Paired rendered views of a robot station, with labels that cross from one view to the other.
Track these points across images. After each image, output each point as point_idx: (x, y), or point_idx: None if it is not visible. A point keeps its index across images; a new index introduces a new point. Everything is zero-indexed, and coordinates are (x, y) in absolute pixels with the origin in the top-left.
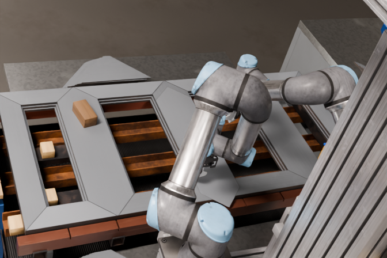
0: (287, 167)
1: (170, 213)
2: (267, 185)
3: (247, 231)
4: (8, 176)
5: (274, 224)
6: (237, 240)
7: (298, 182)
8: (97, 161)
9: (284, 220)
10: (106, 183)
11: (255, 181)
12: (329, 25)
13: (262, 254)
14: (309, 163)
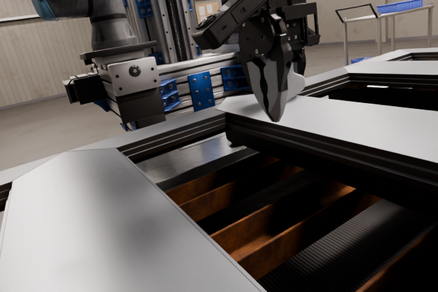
0: (115, 150)
1: None
2: (167, 123)
3: (196, 163)
4: None
5: None
6: (209, 153)
7: (103, 141)
8: (433, 66)
9: None
10: (389, 66)
11: (189, 120)
12: None
13: (186, 62)
14: (49, 171)
